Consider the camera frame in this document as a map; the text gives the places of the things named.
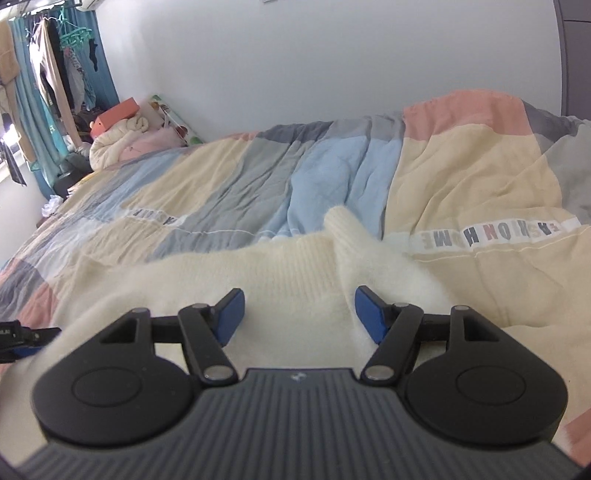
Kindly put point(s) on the dark hanging garments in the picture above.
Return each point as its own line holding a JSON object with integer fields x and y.
{"x": 78, "y": 69}

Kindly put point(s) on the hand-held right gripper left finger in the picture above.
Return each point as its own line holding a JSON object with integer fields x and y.
{"x": 231, "y": 316}

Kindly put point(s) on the black hanging cloth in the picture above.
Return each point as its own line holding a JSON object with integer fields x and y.
{"x": 13, "y": 161}

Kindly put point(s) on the colourful printed board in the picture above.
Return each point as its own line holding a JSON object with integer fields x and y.
{"x": 178, "y": 120}

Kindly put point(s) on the pink cloth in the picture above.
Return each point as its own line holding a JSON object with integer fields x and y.
{"x": 150, "y": 141}

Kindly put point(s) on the cream sweater with navy stripes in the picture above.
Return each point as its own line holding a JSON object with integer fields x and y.
{"x": 286, "y": 272}

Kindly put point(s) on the white air conditioner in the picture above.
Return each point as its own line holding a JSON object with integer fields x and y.
{"x": 90, "y": 3}

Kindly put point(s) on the grey wardrobe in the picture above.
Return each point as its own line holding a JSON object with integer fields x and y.
{"x": 577, "y": 55}

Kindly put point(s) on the orange box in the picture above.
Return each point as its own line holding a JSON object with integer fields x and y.
{"x": 115, "y": 115}

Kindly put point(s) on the green clothes drying hanger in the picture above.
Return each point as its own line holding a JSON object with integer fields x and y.
{"x": 74, "y": 32}

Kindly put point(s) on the patchwork pastel quilt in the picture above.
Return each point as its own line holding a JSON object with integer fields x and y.
{"x": 471, "y": 175}

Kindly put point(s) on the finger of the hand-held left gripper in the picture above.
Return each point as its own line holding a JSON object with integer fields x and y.
{"x": 34, "y": 344}

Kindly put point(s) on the beige hanging garment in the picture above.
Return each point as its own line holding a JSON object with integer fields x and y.
{"x": 51, "y": 78}

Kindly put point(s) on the hanging clothes on rack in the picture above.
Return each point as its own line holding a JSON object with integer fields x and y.
{"x": 104, "y": 78}

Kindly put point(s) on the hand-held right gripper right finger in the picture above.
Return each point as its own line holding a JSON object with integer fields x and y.
{"x": 369, "y": 314}

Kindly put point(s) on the tan hanging coat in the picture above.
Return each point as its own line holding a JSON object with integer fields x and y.
{"x": 8, "y": 55}

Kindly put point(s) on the black bag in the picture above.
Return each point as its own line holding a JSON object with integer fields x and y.
{"x": 74, "y": 173}

